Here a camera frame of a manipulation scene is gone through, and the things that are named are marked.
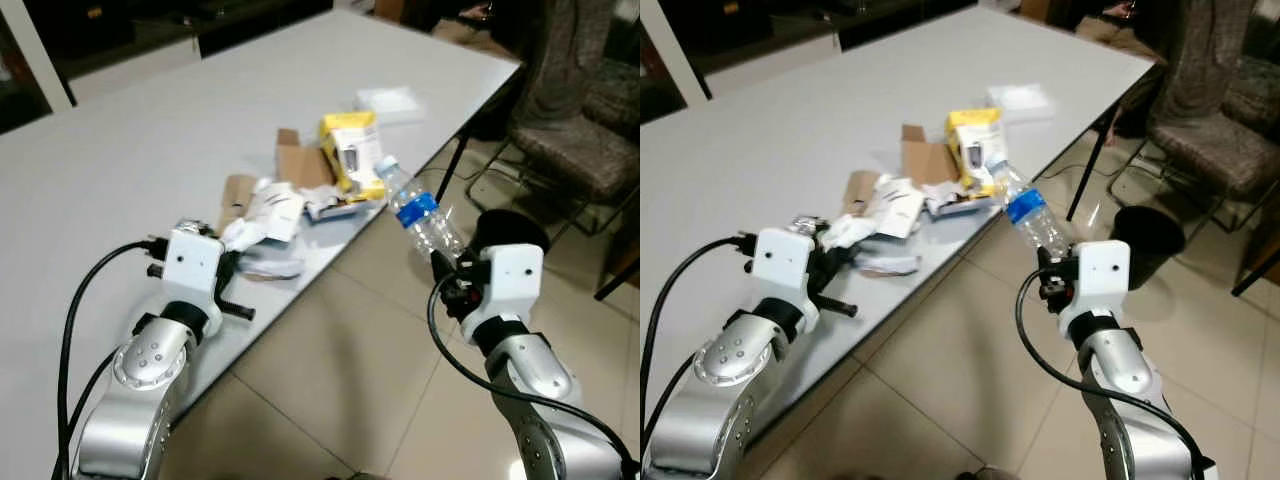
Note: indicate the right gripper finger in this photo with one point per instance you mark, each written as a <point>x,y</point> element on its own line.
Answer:
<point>442,268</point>
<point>1048,262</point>

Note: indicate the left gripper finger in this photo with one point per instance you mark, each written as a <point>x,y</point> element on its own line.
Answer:
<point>840,308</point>
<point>240,310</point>

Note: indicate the clear bottle with blue label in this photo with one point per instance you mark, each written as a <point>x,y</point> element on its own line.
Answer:
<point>415,210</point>
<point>1025,205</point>

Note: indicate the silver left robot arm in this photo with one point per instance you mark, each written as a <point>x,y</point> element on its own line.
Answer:
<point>730,400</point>
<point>130,400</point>

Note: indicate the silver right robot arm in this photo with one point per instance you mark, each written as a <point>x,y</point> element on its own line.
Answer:
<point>540,380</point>
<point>1125,390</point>

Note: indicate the black round rubbish bin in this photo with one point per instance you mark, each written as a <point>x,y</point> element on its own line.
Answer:
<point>1150,235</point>
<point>510,228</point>

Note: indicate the white crumpled tissue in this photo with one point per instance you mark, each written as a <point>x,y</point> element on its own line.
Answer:
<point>890,262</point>
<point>270,262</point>

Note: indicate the flat brown cardboard piece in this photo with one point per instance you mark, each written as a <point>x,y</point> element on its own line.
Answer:
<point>862,190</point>
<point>238,195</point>

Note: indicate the white paper bag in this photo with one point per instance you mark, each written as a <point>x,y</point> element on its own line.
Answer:
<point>278,210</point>
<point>900,205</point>

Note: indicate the black table leg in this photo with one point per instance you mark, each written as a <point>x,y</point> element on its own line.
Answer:
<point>452,175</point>
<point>1085,175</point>

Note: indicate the white printed wrapper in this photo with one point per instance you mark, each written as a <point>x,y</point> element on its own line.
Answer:
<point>950,203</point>
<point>330,205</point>

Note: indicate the open brown cardboard box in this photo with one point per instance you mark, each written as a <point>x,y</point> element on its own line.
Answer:
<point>925,160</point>
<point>300,165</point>

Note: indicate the yellow product package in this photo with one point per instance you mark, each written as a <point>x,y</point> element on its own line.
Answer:
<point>345,130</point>
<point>970,125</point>

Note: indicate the white flat packet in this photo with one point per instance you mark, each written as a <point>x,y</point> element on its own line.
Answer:
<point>1020,98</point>
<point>390,102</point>

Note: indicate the brown patterned chair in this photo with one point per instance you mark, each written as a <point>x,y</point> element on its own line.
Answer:
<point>570,150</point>
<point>615,100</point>
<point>1255,100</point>
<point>1200,145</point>

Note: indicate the black low cabinet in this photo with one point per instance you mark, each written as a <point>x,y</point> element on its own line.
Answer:
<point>130,35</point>
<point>760,35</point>

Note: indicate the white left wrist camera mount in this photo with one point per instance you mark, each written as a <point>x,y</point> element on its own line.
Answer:
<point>785,265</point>
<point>192,265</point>

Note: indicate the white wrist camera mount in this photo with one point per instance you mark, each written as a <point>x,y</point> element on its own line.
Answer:
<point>785,265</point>
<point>1100,275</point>
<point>192,265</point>
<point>515,280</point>

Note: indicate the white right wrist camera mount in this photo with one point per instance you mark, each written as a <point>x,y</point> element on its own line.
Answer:
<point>515,280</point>
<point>1100,275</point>

